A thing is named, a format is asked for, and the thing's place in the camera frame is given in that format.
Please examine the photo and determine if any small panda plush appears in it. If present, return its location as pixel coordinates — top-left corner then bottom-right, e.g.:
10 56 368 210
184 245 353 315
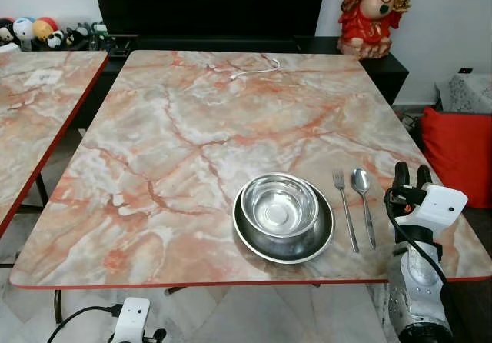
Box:
45 29 67 51

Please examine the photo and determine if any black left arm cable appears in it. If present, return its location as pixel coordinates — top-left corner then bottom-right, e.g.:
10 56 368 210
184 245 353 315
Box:
47 304 124 343

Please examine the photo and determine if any wide steel dish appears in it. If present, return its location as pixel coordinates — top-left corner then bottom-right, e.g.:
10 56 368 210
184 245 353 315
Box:
232 177 336 265

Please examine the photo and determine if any dark metal table leg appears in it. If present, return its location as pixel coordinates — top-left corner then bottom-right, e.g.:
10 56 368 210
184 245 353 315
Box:
52 288 65 325

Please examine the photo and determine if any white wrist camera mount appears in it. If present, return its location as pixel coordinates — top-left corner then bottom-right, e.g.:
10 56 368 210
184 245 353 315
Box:
110 298 151 343
397 184 469 233

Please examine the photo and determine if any black television screen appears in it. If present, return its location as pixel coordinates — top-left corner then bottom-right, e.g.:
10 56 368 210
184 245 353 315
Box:
89 0 330 38

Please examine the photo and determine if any white and blue plush ball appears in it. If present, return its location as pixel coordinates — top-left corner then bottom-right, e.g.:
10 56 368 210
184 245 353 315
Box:
12 18 36 44

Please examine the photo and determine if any small steel bowl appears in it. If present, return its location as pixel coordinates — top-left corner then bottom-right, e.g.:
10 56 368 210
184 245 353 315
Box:
240 174 321 238

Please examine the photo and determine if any red cushion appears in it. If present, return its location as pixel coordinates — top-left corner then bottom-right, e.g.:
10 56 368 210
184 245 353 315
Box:
419 106 492 208

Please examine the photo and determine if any steel spoon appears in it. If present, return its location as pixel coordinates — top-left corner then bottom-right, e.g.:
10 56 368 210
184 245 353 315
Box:
351 168 378 251

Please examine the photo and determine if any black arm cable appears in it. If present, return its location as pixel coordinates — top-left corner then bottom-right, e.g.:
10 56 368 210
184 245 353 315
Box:
47 304 124 343
384 189 449 290

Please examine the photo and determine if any red laughing Buddha statue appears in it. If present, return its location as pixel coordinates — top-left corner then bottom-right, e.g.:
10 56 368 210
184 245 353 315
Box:
337 0 413 58

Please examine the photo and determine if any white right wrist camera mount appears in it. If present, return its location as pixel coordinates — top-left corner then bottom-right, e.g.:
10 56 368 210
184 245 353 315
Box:
397 184 469 233

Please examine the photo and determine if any steel fork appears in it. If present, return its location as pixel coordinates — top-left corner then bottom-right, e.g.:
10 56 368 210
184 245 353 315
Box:
332 169 361 254

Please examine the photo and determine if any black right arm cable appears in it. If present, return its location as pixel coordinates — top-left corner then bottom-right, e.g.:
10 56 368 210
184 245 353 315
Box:
384 189 449 290

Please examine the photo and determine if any grey patterned cloth cover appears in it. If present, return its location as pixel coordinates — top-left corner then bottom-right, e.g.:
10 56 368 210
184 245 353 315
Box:
436 72 492 115

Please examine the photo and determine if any white charging cable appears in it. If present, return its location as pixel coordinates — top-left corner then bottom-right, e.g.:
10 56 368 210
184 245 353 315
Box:
228 56 282 82

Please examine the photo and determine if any orange and yellow plush ball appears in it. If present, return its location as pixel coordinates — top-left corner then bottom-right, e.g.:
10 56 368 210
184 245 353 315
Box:
32 16 59 44

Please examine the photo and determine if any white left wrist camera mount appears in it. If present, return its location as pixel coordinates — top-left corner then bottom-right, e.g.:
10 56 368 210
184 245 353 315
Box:
110 298 151 343

